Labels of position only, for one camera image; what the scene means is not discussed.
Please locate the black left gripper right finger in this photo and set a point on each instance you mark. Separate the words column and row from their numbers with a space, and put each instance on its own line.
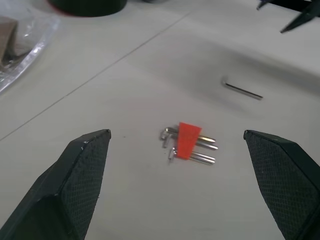
column 287, row 185

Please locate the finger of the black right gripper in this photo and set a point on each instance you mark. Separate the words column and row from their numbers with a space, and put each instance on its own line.
column 263, row 4
column 303, row 18

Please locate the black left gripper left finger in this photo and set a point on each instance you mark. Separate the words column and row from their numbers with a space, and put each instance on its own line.
column 62, row 190

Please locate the single hex key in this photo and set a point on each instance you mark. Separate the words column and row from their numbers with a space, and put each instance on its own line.
column 243, row 91

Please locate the red plastic hex key holder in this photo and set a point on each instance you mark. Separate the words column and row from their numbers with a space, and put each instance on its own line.
column 188, row 140

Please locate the clear plastic bag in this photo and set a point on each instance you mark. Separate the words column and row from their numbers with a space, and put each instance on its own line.
column 37, row 47

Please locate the black round object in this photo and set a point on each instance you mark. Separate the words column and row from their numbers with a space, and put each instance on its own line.
column 87, row 7

